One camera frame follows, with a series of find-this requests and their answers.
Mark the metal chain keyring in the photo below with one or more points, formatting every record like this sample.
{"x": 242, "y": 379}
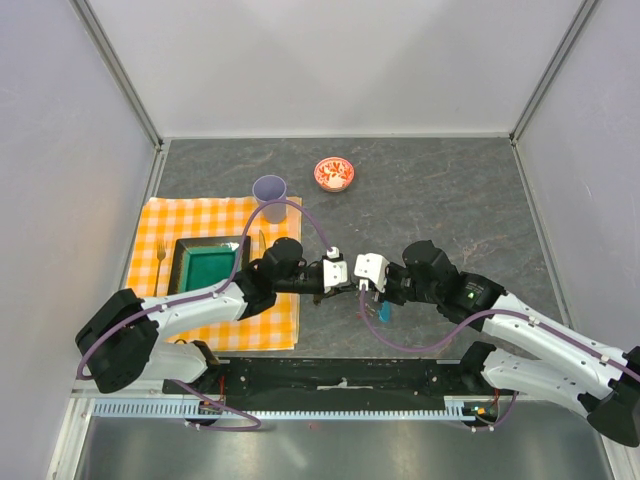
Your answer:
{"x": 367, "y": 312}

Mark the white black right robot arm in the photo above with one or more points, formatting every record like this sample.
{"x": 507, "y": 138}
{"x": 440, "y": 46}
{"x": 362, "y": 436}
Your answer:
{"x": 597, "y": 381}

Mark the lilac plastic cup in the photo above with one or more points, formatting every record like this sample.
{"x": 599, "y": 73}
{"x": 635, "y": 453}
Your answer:
{"x": 265, "y": 190}

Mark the blue keyring handle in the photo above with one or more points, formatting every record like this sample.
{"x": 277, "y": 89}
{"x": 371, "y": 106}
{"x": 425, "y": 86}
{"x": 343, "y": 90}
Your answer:
{"x": 385, "y": 312}

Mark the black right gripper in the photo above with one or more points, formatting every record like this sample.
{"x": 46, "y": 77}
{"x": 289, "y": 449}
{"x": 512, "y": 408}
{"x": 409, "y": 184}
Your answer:
{"x": 380, "y": 295}

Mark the aluminium corner frame post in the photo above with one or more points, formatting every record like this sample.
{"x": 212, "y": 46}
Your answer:
{"x": 560, "y": 55}

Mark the black handled knife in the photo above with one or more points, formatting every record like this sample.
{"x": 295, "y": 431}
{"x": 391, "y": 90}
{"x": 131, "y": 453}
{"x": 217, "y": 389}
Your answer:
{"x": 262, "y": 243}

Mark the black teal square plate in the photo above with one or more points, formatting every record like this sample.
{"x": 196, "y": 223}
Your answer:
{"x": 204, "y": 261}

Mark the silver fork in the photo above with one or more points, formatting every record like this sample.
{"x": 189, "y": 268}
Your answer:
{"x": 160, "y": 252}

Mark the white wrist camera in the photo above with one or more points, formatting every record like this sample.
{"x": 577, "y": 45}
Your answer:
{"x": 370, "y": 270}
{"x": 334, "y": 269}

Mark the grey cable duct rail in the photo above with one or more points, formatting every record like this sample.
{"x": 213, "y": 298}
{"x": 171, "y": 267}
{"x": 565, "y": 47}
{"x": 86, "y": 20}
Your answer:
{"x": 192, "y": 408}

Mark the orange checkered cloth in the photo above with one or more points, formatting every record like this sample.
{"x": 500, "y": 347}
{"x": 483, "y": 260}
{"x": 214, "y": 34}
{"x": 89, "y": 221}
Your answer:
{"x": 173, "y": 219}

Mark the red patterned ceramic bowl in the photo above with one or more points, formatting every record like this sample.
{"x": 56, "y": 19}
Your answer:
{"x": 334, "y": 174}

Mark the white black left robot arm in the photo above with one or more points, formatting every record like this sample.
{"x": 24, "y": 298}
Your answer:
{"x": 129, "y": 338}

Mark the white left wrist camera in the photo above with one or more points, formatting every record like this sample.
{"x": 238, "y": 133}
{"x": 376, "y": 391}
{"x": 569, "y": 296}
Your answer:
{"x": 334, "y": 269}

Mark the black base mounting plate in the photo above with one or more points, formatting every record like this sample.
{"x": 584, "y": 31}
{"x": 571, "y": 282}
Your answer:
{"x": 246, "y": 376}

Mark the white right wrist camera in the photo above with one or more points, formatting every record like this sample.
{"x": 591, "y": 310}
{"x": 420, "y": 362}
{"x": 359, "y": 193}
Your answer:
{"x": 370, "y": 270}

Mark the left aluminium frame post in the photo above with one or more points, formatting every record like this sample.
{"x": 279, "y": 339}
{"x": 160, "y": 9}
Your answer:
{"x": 107, "y": 52}

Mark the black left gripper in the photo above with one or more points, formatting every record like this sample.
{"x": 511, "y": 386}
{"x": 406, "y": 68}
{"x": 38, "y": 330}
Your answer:
{"x": 334, "y": 291}

